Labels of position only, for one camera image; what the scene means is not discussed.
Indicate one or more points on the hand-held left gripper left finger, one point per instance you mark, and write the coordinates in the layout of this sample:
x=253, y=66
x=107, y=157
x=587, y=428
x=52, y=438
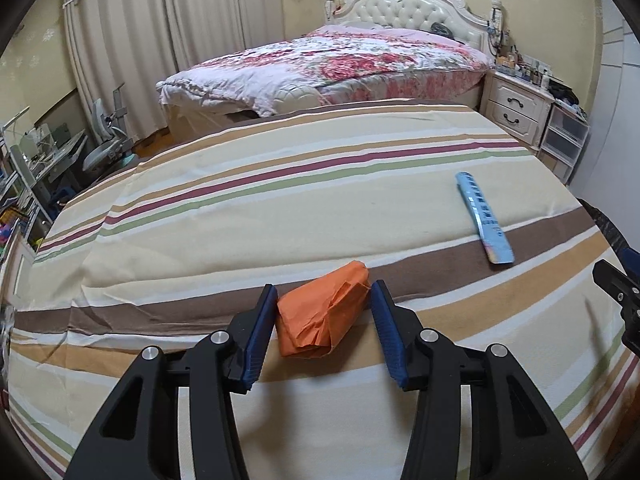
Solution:
x=260, y=330

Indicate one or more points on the white upholstered bed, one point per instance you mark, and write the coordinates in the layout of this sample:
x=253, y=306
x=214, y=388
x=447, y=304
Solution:
x=400, y=7

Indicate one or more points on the cluttered shelf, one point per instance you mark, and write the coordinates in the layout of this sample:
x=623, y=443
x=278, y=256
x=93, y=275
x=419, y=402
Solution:
x=22, y=215

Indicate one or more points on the pink floral blanket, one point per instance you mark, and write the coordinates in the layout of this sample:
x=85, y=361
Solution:
x=350, y=55

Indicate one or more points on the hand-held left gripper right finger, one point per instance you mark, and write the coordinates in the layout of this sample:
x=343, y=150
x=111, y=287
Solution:
x=387, y=335

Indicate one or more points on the dark cloth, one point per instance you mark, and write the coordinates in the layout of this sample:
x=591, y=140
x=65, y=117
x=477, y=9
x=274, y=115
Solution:
x=441, y=28

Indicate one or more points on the white nightstand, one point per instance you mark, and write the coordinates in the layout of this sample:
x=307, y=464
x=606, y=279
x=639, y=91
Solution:
x=515, y=105

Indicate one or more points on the plastic drawer unit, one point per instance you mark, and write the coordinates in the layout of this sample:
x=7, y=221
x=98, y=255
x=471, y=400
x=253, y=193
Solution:
x=565, y=132

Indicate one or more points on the grey office chair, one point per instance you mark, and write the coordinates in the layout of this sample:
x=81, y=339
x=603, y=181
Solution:
x=102, y=155

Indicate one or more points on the light blue sachet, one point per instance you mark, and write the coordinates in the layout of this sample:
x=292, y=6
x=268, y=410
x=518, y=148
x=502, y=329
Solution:
x=482, y=215

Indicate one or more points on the white wardrobe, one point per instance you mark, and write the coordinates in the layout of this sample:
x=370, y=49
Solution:
x=620, y=110

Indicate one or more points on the white study desk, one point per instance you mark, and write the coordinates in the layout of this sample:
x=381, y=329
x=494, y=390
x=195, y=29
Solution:
x=55, y=155

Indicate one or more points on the cluster of small bottles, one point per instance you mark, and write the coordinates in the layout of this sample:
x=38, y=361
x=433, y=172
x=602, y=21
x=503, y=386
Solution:
x=522, y=67

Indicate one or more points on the striped bedsheet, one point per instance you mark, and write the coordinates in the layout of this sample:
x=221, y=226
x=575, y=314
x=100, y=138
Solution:
x=200, y=220

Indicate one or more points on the orange paper wad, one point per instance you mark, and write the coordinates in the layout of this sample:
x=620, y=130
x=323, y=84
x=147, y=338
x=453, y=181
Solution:
x=320, y=310

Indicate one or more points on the beige curtains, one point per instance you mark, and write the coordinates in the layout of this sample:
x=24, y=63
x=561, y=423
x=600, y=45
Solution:
x=160, y=25

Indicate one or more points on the dark bag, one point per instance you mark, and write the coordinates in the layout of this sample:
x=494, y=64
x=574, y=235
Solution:
x=562, y=92

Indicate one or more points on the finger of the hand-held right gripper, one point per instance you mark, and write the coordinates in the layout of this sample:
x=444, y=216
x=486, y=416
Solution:
x=627, y=285
x=632, y=330

